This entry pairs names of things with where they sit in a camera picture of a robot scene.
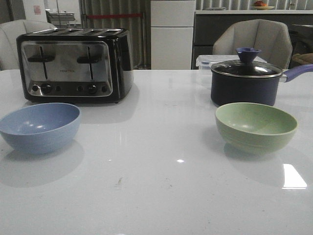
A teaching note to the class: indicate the dark blue saucepan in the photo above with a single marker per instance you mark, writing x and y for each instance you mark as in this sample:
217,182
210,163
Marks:
228,88

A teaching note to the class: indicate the blue bowl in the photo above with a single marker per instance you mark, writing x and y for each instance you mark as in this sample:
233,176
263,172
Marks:
41,128

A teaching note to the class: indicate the beige armchair right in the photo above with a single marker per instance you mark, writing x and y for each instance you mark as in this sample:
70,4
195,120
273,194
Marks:
270,37

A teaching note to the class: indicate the white refrigerator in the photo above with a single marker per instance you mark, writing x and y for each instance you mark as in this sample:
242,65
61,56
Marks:
172,24

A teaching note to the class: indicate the black chrome four-slot toaster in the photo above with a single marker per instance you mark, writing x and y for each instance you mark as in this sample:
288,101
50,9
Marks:
76,65

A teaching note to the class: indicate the clear plastic food container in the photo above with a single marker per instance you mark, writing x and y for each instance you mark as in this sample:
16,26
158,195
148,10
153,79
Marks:
204,62

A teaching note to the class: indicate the green bowl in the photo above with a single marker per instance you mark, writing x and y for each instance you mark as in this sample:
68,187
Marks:
255,128

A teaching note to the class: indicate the beige armchair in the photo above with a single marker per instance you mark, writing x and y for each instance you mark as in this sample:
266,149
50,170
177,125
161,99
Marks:
9,32
270,37

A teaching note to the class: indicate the glass pot lid blue knob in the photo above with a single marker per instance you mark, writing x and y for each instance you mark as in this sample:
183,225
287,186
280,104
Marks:
246,66

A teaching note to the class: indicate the fruit bowl on counter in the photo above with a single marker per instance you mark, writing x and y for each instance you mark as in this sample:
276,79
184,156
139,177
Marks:
261,5

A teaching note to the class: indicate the red barrier belt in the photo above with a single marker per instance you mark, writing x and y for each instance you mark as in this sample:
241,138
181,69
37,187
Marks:
115,16

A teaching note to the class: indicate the beige armchair left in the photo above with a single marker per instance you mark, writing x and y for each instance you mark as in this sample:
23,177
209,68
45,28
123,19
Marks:
9,32

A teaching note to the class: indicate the brown cushion at right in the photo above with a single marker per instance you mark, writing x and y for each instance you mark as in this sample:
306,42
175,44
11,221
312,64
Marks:
301,59

